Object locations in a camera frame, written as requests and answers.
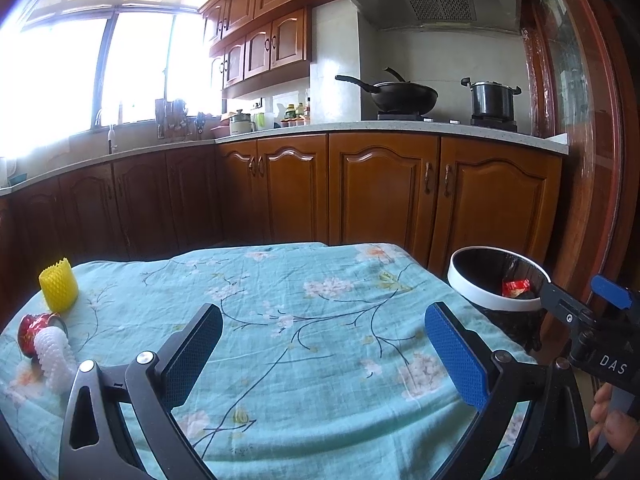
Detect red snack wrapper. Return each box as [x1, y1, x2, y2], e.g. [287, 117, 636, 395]
[501, 279, 533, 300]

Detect kitchen window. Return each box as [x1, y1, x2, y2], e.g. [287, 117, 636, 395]
[0, 2, 223, 161]

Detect yellow foam net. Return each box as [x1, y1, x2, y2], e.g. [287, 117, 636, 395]
[39, 256, 80, 313]

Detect grey stone countertop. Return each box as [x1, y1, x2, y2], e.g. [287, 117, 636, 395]
[0, 120, 569, 196]

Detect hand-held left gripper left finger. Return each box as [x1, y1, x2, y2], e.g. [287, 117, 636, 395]
[59, 302, 224, 480]

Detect black wok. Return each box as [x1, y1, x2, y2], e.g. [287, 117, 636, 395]
[335, 66, 439, 116]

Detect white electric cooker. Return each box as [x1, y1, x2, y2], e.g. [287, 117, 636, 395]
[229, 109, 258, 136]

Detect wooden upper cabinets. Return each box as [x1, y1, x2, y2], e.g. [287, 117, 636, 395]
[197, 0, 523, 101]

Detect person's right hand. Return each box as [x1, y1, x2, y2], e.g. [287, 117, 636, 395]
[587, 382, 640, 463]

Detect red can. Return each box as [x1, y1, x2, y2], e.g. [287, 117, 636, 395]
[18, 312, 69, 358]

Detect kitchen faucet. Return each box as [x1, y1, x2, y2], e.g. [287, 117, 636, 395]
[94, 108, 119, 156]

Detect utensil rack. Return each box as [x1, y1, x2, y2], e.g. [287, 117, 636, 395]
[154, 97, 193, 140]

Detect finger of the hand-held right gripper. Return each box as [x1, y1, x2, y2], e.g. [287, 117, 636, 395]
[590, 274, 638, 311]
[537, 280, 598, 333]

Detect white rimmed trash bin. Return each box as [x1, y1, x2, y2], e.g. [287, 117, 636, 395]
[446, 246, 553, 356]

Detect gas stove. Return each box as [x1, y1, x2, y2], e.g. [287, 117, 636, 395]
[360, 110, 521, 133]

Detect floral light blue tablecloth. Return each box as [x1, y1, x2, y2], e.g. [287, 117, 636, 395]
[0, 241, 538, 480]

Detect row of seasoning bottles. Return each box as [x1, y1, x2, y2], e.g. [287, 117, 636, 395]
[277, 97, 313, 128]

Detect white foam net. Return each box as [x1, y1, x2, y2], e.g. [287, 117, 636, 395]
[34, 326, 78, 395]

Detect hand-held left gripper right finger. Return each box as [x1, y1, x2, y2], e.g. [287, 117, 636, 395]
[424, 301, 593, 480]

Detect wooden base cabinets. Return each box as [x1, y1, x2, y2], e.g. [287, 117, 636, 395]
[0, 132, 566, 281]

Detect wooden glass door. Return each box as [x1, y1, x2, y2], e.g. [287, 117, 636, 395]
[520, 0, 640, 351]

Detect steel cooking pot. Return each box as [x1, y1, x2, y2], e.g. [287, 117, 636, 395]
[461, 77, 522, 120]

